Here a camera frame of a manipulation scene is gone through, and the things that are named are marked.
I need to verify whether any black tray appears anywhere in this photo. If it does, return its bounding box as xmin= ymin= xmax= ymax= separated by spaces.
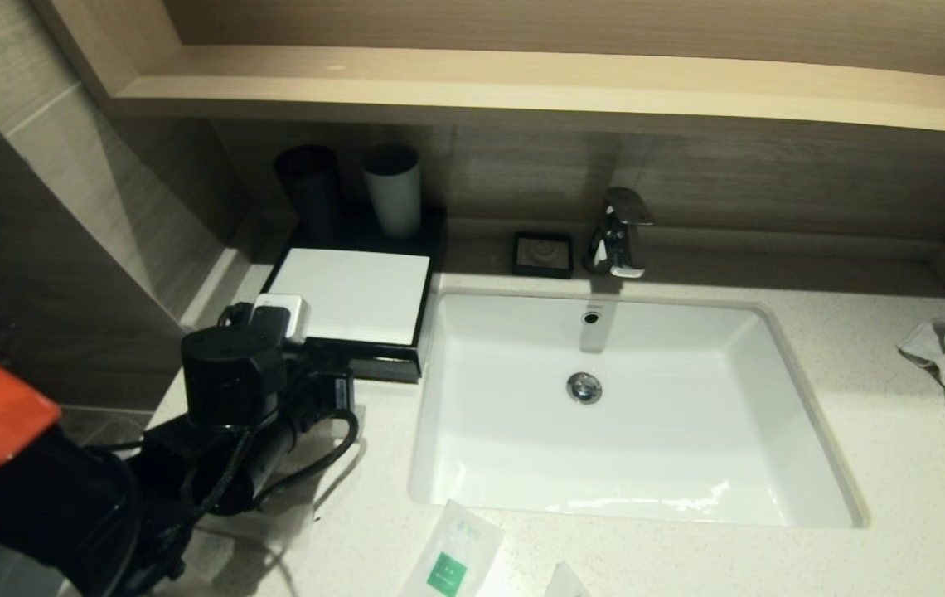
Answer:
xmin=346 ymin=347 xmax=422 ymax=384

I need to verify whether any grey plastic cup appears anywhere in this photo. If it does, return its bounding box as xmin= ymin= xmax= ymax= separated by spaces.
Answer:
xmin=362 ymin=145 xmax=424 ymax=241

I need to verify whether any white sachet with green square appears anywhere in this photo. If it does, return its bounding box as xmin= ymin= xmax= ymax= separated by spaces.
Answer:
xmin=396 ymin=497 xmax=505 ymax=597

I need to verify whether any small plain white sachet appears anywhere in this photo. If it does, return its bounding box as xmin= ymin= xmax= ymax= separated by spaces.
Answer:
xmin=543 ymin=560 xmax=594 ymax=597

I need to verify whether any black amenity box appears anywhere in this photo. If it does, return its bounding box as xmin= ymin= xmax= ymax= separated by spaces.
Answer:
xmin=261 ymin=206 xmax=448 ymax=384

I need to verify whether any black cup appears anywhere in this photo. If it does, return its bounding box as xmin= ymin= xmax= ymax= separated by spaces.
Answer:
xmin=274 ymin=145 xmax=347 ymax=245

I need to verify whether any chrome drain stopper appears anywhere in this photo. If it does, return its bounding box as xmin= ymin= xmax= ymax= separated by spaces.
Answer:
xmin=566 ymin=372 xmax=603 ymax=405

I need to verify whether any black soap dish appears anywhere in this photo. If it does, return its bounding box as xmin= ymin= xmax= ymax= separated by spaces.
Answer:
xmin=511 ymin=231 xmax=574 ymax=279

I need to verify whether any white sink basin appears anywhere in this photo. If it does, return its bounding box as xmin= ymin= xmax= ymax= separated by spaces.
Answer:
xmin=408 ymin=289 xmax=870 ymax=529

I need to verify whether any chrome faucet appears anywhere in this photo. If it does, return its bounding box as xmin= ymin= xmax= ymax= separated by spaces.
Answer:
xmin=584 ymin=187 xmax=654 ymax=279

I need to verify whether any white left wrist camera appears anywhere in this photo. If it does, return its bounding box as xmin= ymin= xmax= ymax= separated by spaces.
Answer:
xmin=253 ymin=293 xmax=310 ymax=345

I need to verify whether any wooden wall shelf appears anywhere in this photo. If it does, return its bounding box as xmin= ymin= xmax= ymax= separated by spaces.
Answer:
xmin=29 ymin=0 xmax=945 ymax=154

